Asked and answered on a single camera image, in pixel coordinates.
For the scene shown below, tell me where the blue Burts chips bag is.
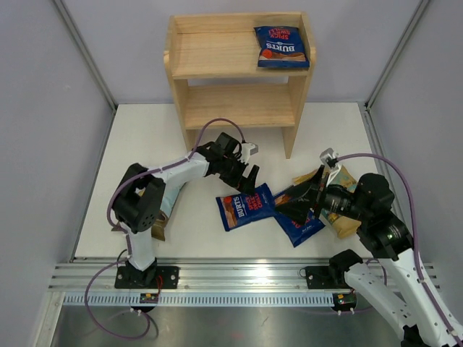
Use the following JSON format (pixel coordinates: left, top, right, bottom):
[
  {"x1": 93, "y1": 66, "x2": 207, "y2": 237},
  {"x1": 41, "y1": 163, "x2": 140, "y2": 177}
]
[
  {"x1": 273, "y1": 186, "x2": 326, "y2": 248},
  {"x1": 216, "y1": 183, "x2": 276, "y2": 232},
  {"x1": 254, "y1": 26, "x2": 310, "y2": 69}
]

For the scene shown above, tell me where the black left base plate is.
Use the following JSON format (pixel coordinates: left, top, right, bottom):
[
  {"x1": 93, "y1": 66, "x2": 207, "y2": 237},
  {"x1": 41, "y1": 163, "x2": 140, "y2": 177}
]
[{"x1": 114, "y1": 265, "x2": 179, "y2": 289}]

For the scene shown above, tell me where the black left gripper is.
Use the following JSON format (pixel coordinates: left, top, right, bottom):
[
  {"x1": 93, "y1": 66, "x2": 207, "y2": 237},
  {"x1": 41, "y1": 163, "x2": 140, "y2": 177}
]
[{"x1": 218, "y1": 153, "x2": 258, "y2": 196}]

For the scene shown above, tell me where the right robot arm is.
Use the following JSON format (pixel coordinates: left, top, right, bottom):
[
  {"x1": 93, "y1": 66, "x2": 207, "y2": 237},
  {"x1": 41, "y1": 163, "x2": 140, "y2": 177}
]
[{"x1": 276, "y1": 167, "x2": 462, "y2": 346}]

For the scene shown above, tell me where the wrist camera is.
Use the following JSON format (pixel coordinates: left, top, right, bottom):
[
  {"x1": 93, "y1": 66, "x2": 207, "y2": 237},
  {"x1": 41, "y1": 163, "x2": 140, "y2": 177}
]
[
  {"x1": 239, "y1": 142, "x2": 259, "y2": 163},
  {"x1": 320, "y1": 147, "x2": 342, "y2": 184}
]

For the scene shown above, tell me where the white slotted cable duct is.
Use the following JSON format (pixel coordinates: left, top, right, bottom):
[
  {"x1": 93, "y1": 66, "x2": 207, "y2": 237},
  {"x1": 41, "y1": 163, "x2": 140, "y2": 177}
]
[{"x1": 64, "y1": 292, "x2": 334, "y2": 307}]

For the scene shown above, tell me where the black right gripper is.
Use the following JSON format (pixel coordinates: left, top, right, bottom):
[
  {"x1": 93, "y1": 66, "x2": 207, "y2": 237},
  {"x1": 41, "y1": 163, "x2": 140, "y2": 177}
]
[{"x1": 275, "y1": 164, "x2": 370, "y2": 225}]

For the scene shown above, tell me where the light blue cassava chips bag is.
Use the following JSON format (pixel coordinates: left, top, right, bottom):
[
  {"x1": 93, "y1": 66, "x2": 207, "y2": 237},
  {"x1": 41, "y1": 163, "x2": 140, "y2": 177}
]
[{"x1": 150, "y1": 185, "x2": 184, "y2": 241}]

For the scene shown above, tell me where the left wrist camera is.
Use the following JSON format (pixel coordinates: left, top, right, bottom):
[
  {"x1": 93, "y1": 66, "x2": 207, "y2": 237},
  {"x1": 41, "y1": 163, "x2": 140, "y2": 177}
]
[{"x1": 239, "y1": 142, "x2": 259, "y2": 163}]

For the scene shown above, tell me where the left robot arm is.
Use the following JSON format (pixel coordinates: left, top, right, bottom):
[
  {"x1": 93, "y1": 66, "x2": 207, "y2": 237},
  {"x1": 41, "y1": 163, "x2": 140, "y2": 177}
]
[{"x1": 107, "y1": 132, "x2": 259, "y2": 289}]

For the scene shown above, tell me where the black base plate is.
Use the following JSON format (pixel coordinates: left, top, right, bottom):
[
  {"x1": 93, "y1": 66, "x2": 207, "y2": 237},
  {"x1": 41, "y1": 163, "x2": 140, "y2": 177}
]
[
  {"x1": 299, "y1": 265, "x2": 350, "y2": 290},
  {"x1": 114, "y1": 265, "x2": 179, "y2": 289}
]

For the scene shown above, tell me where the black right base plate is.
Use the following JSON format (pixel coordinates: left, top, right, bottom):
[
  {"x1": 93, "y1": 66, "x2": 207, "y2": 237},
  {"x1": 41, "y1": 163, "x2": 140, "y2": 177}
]
[{"x1": 299, "y1": 265, "x2": 350, "y2": 290}]

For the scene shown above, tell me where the aluminium mounting rail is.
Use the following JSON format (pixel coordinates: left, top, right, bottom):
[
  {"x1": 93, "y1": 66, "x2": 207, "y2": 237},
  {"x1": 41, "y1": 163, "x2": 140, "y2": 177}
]
[{"x1": 48, "y1": 257, "x2": 442, "y2": 292}]

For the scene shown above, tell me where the wooden two-tier shelf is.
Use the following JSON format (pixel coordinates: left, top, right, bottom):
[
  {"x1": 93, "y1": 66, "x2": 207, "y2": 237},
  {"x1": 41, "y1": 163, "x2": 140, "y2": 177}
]
[{"x1": 163, "y1": 12, "x2": 317, "y2": 158}]

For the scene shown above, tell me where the tan kettle chips bag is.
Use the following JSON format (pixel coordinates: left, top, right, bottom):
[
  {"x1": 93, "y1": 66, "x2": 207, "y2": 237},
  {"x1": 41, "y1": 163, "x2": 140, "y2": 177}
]
[{"x1": 292, "y1": 166, "x2": 361, "y2": 239}]

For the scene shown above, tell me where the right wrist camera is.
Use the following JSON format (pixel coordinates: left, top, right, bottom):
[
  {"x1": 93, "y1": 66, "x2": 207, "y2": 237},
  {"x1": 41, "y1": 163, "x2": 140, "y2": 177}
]
[{"x1": 320, "y1": 147, "x2": 342, "y2": 184}]

